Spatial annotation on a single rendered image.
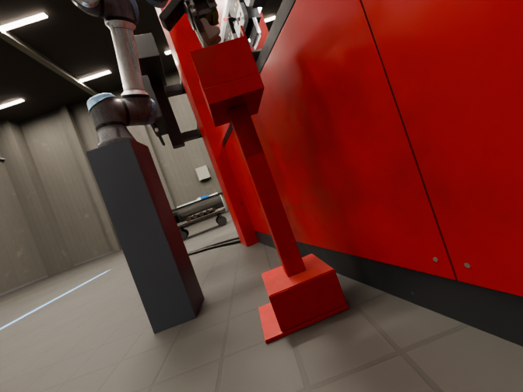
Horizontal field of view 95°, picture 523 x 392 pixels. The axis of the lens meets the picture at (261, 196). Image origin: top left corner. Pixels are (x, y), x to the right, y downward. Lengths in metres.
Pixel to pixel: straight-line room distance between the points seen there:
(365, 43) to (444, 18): 0.15
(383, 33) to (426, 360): 0.61
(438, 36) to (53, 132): 14.57
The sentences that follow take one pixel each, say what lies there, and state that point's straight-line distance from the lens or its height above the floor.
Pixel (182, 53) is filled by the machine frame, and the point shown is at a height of 1.64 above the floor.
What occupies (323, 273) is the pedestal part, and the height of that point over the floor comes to 0.12.
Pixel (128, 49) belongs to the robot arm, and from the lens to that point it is 1.32.
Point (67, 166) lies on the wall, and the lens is 14.14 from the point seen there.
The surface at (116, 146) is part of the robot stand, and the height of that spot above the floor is 0.76.
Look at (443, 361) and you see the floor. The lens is 0.61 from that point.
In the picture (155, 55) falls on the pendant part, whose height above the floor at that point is 1.75.
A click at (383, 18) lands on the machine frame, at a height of 0.61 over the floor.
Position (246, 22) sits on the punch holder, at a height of 1.17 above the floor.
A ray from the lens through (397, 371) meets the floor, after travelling 0.60.
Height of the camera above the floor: 0.40
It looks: 1 degrees down
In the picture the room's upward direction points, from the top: 20 degrees counter-clockwise
